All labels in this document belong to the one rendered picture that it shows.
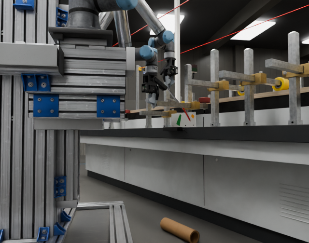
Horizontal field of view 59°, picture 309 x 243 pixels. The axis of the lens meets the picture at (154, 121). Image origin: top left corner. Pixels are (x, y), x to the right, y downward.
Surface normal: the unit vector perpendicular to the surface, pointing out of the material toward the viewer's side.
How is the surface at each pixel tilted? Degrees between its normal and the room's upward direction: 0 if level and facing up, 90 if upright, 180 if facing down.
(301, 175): 90
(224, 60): 90
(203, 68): 90
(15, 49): 90
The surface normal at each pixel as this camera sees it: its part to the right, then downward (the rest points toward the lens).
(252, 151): -0.83, -0.02
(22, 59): 0.17, -0.04
